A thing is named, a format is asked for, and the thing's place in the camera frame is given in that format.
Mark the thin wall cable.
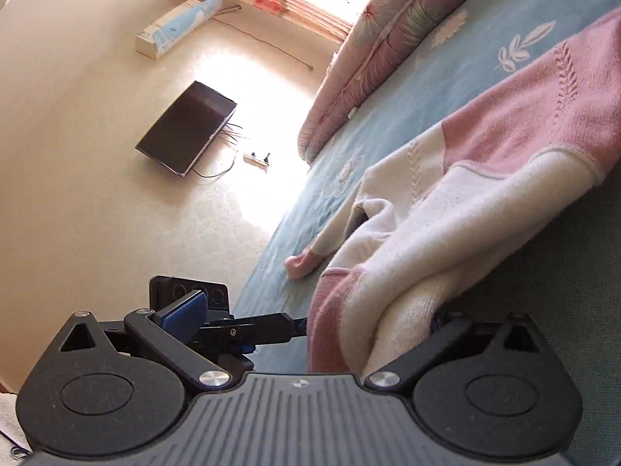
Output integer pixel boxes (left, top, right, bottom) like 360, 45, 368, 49
212, 16, 314, 71

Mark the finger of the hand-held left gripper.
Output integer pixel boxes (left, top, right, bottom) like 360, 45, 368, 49
194, 313, 309, 370

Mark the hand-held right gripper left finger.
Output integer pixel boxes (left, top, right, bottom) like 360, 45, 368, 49
58, 289, 234, 392

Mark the black flat television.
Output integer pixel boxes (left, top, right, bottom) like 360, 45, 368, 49
135, 81, 238, 177

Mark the pink floral folded quilt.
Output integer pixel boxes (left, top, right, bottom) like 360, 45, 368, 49
297, 0, 491, 166

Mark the pink and white knit sweater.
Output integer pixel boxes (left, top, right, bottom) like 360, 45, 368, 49
285, 7, 621, 377

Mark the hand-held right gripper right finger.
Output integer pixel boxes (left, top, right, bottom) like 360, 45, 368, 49
364, 311, 554, 392

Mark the blue floral bed sheet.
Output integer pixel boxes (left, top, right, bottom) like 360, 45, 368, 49
232, 0, 621, 374

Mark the black television cable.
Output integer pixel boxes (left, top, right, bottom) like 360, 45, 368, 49
191, 123, 246, 179

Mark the black and white patterned fabric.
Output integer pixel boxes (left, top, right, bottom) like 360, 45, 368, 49
0, 392, 27, 454

